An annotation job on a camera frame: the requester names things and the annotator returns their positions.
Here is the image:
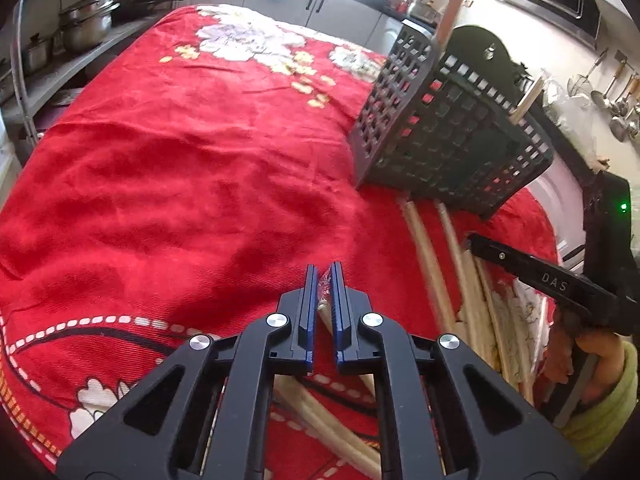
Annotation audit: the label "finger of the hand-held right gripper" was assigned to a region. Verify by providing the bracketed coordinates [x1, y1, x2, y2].
[465, 231, 597, 312]

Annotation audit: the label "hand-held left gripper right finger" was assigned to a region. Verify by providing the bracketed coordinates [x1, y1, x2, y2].
[329, 261, 585, 480]

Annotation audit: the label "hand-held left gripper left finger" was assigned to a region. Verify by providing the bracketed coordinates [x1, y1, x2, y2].
[55, 264, 321, 480]

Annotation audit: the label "plastic chopsticks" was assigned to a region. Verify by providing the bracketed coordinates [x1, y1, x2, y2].
[318, 264, 346, 333]

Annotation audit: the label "beige chopsticks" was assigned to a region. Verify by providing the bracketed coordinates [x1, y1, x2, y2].
[434, 201, 482, 333]
[470, 255, 551, 403]
[274, 376, 383, 480]
[399, 199, 453, 325]

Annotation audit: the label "black plastic utensil basket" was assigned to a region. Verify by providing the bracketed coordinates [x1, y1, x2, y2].
[348, 19, 556, 221]

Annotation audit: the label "light wooden chopstick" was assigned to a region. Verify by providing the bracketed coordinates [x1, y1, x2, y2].
[510, 76, 547, 124]

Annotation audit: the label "brown wooden chopsticks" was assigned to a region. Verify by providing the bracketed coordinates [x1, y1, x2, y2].
[437, 0, 477, 53]

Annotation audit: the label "person's right forearm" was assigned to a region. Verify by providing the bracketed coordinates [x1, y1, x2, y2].
[560, 345, 640, 471]

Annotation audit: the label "row of hanging kitchen utensils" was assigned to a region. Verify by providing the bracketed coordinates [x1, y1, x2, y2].
[567, 49, 640, 143]

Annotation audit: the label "person's right hand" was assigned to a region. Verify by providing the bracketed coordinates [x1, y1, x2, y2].
[542, 309, 627, 407]

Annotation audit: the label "clear plastic bags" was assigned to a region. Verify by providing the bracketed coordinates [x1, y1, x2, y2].
[542, 77, 591, 126]

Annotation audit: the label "red floral blanket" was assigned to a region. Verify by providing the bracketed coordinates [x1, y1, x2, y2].
[0, 4, 561, 473]

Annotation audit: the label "steel cooking pot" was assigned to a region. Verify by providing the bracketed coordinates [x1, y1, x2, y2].
[407, 0, 443, 25]

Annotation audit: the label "metal shelf rack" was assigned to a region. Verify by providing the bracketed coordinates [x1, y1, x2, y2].
[0, 0, 188, 146]

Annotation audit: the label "black frying pan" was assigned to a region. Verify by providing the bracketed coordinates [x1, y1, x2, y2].
[111, 0, 186, 27]

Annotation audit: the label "stack of steel pots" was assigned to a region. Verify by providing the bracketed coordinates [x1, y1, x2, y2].
[59, 0, 122, 54]

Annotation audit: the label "small lidded steel pot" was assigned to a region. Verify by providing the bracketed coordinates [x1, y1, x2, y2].
[22, 34, 55, 75]

